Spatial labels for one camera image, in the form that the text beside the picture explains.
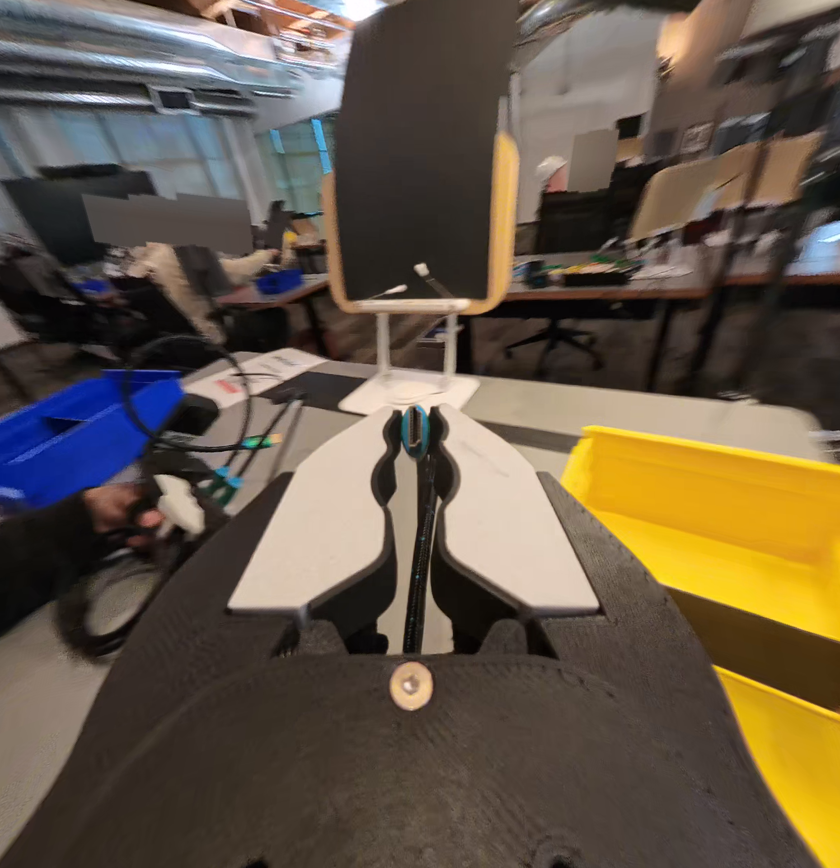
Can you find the black office chair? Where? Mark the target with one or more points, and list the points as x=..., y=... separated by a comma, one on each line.
x=562, y=224

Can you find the yellow plastic bin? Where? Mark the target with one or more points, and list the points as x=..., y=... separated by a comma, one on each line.
x=697, y=488

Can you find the dark computer monitor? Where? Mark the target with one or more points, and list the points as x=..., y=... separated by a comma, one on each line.
x=47, y=217

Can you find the cardboard sheets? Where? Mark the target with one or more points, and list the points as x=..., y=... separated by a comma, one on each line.
x=670, y=196

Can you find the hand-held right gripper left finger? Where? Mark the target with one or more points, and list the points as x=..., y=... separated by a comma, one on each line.
x=311, y=529

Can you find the laminated instruction sheet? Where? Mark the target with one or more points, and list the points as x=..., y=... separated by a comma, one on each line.
x=257, y=369

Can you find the long office desk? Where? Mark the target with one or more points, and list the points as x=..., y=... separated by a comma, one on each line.
x=664, y=290

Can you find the person's left hand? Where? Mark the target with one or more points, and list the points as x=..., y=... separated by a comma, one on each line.
x=121, y=515

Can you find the small blue bin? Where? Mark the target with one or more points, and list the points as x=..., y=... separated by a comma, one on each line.
x=279, y=283

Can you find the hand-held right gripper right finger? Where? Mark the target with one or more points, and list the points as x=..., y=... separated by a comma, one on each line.
x=514, y=529

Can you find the person's left forearm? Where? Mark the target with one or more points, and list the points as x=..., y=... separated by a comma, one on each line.
x=33, y=569

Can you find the black board with wooden rim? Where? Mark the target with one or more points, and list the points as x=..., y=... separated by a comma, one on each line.
x=420, y=169

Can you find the blue plastic bin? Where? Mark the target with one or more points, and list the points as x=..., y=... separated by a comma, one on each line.
x=74, y=434

